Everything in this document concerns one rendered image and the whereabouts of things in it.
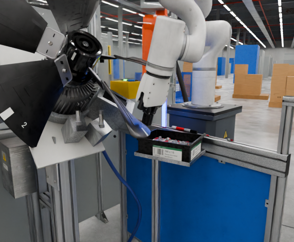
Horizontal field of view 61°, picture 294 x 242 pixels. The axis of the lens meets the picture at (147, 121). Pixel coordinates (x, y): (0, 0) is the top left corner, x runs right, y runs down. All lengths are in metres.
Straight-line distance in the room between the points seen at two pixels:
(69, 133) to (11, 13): 0.40
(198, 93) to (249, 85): 8.65
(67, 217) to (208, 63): 0.94
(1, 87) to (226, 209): 0.93
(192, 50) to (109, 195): 1.55
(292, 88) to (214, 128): 7.01
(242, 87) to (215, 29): 8.69
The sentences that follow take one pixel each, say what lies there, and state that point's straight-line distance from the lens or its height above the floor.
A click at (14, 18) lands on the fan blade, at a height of 1.29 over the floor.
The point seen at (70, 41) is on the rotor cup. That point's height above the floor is 1.22.
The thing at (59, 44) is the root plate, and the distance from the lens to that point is 0.90.
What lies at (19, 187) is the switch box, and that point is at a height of 0.66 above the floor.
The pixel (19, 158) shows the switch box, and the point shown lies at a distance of 1.15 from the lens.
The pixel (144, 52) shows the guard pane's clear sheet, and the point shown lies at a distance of 2.10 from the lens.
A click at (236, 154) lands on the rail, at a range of 1.03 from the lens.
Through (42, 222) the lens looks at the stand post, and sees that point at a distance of 1.37.
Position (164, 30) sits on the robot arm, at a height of 1.25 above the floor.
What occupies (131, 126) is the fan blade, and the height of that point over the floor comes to 0.98.
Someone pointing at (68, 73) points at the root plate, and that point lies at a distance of 0.86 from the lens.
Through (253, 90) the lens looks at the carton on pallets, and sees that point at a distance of 9.94.
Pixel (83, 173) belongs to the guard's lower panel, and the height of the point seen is 0.42.
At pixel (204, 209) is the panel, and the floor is 0.52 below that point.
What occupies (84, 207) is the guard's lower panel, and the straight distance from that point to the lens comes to 1.98.
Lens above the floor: 1.15
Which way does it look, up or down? 12 degrees down
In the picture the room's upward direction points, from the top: straight up
